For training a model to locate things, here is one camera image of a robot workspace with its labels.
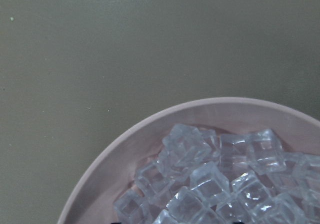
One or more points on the pile of ice cubes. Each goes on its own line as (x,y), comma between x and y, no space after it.
(200,176)

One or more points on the pink bowl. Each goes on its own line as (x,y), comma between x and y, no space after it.
(91,201)

